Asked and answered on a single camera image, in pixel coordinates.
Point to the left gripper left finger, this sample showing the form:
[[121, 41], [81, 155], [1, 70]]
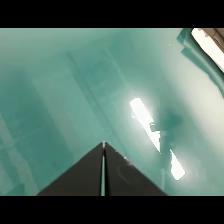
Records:
[[81, 178]]

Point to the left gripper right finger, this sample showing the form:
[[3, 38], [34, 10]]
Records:
[[128, 180]]

